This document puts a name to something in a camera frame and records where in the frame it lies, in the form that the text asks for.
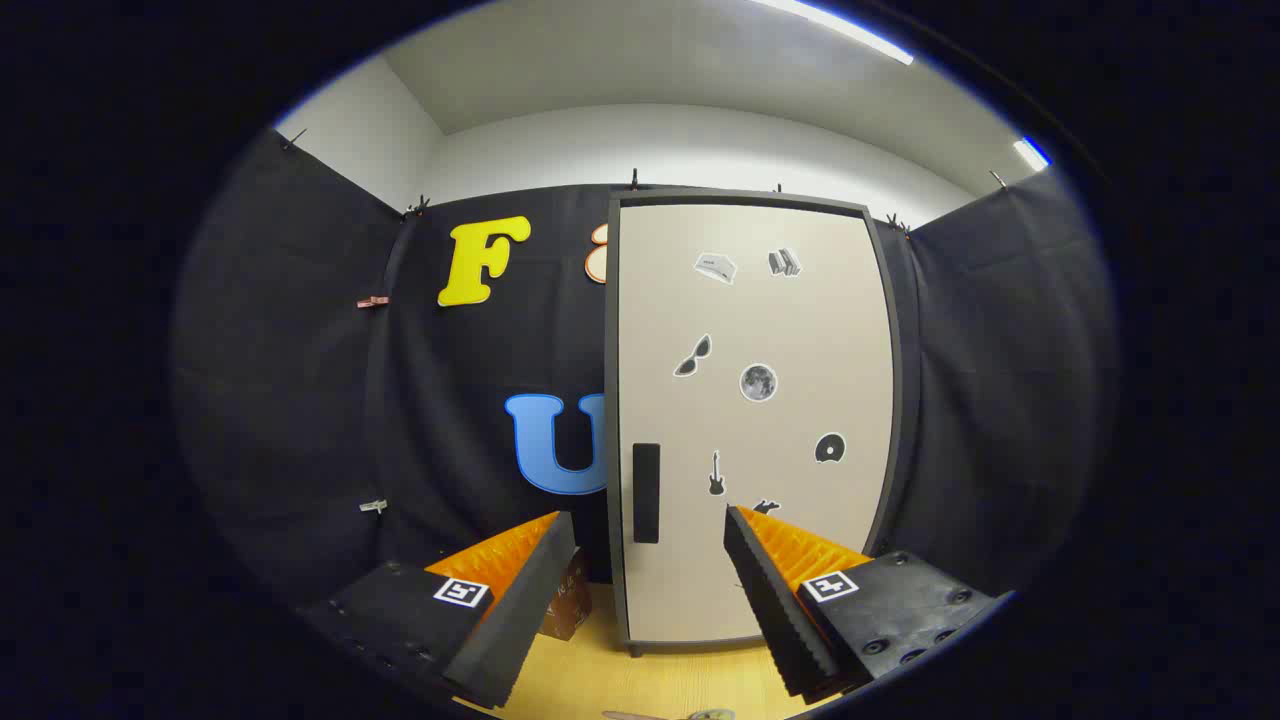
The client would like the grey cabinet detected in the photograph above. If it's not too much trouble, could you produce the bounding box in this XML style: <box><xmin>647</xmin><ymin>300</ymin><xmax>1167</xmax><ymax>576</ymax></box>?
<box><xmin>603</xmin><ymin>188</ymin><xmax>906</xmax><ymax>656</ymax></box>

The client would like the black door handle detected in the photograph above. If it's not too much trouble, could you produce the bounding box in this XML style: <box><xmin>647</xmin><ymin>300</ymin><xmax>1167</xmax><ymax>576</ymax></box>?
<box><xmin>633</xmin><ymin>443</ymin><xmax>662</xmax><ymax>544</ymax></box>

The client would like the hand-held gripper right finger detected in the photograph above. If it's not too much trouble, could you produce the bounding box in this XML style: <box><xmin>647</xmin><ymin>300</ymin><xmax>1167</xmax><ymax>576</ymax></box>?
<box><xmin>722</xmin><ymin>505</ymin><xmax>1011</xmax><ymax>706</ymax></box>

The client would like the long ceiling light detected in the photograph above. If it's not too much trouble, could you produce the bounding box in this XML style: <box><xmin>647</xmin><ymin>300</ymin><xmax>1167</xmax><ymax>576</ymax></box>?
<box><xmin>750</xmin><ymin>0</ymin><xmax>916</xmax><ymax>66</ymax></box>

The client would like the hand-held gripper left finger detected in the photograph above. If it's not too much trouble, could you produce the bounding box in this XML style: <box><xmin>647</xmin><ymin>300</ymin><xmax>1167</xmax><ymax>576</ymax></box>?
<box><xmin>300</xmin><ymin>511</ymin><xmax>579</xmax><ymax>711</ymax></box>

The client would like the brown book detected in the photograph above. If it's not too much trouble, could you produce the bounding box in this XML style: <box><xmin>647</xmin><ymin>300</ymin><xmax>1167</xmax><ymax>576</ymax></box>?
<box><xmin>538</xmin><ymin>548</ymin><xmax>593</xmax><ymax>641</ymax></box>

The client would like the black backdrop cloth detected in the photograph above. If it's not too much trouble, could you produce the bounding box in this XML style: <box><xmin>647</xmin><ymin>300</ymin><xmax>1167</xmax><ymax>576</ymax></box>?
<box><xmin>170</xmin><ymin>128</ymin><xmax>1119</xmax><ymax>611</ymax></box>

